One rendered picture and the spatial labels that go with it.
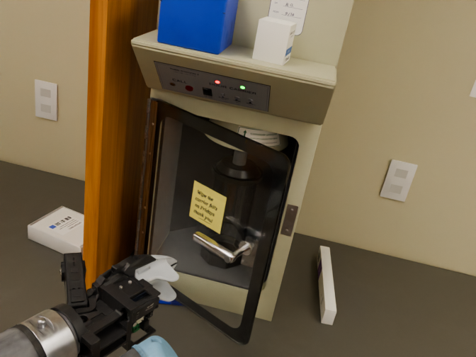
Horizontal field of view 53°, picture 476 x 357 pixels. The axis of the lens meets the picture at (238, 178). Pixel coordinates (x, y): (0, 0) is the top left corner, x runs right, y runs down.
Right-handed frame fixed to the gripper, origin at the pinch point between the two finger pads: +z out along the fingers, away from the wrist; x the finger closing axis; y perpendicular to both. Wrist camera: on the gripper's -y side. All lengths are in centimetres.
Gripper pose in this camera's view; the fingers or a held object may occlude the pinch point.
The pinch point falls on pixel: (166, 263)
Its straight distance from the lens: 77.5
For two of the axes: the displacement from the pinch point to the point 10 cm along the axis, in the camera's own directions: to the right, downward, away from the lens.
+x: 1.7, -8.8, -4.4
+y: 7.8, 3.9, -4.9
